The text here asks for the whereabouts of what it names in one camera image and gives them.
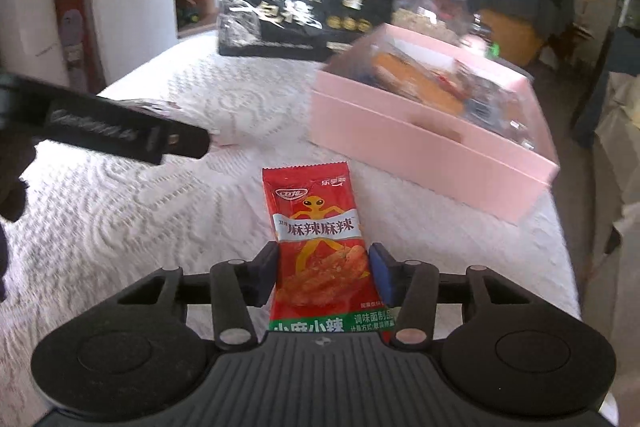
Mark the clear bread loaf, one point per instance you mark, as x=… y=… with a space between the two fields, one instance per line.
x=397 y=75

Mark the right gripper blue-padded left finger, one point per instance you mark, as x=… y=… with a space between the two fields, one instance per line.
x=236 y=285

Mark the red spicy strips packet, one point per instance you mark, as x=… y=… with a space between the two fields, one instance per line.
x=324 y=283

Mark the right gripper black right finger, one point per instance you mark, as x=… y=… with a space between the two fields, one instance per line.
x=412 y=288

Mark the pink cardboard box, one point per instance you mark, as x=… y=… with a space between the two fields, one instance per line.
x=447 y=154

